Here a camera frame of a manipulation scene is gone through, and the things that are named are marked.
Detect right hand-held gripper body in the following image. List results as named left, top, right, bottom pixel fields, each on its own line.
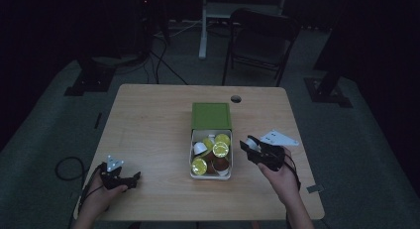
left=255, top=129, right=300, bottom=172

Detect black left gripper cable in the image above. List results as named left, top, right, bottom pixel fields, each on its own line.
left=77, top=165, right=104, bottom=214

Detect black stand with flat base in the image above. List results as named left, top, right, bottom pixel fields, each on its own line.
left=63, top=55, right=117, bottom=97
left=303, top=0, right=354, bottom=109

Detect pile of coffee capsules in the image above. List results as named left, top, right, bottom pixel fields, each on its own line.
left=191, top=133, right=232, bottom=176

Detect black looped floor cable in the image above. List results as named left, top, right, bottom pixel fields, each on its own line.
left=54, top=156, right=87, bottom=182

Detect person's right hand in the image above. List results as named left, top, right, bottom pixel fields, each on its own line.
left=257, top=147, right=301, bottom=208

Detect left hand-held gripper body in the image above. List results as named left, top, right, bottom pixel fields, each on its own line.
left=98, top=155, right=131, bottom=191

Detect white floor cable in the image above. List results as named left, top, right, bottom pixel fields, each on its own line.
left=154, top=20, right=203, bottom=38

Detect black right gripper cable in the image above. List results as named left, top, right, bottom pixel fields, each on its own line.
left=282, top=152, right=302, bottom=192

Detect white coffee capsule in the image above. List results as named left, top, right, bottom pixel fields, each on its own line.
left=245, top=137, right=262, bottom=152

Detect black floor cables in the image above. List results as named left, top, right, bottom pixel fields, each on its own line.
left=143, top=32, right=190, bottom=86

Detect person's left hand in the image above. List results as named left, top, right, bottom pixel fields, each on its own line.
left=79, top=172, right=129, bottom=217

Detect black folding chair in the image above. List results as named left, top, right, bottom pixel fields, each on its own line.
left=221, top=8, right=302, bottom=88

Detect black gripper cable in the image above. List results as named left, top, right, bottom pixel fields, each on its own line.
left=77, top=165, right=104, bottom=214
left=282, top=152, right=302, bottom=192

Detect white box drawer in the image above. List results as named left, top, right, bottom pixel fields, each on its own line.
left=188, top=128, right=234, bottom=181

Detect green box sleeve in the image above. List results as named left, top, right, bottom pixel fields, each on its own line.
left=190, top=102, right=233, bottom=131

